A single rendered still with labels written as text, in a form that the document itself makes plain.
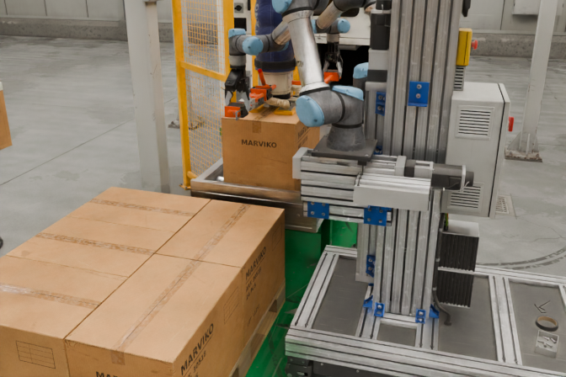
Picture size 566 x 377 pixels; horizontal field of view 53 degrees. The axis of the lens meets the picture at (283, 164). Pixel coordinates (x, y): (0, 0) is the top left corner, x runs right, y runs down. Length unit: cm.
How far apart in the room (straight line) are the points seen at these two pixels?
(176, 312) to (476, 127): 129
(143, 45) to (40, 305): 203
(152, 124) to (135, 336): 213
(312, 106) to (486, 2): 956
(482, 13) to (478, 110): 926
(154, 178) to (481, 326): 237
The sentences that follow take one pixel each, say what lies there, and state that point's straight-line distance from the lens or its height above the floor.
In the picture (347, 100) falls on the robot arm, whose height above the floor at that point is 123.
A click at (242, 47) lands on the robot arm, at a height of 137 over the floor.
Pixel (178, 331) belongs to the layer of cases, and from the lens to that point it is 200.
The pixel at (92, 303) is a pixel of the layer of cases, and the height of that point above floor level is 54.
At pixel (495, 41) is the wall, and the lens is 1135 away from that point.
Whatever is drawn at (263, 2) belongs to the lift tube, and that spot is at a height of 151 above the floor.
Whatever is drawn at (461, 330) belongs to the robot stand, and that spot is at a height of 21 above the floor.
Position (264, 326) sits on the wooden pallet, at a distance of 287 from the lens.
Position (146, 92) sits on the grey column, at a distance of 385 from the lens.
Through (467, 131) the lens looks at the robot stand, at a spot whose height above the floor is 111.
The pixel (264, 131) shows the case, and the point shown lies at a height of 89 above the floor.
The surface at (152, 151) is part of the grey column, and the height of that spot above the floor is 47.
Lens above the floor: 172
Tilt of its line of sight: 20 degrees down
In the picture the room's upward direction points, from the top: straight up
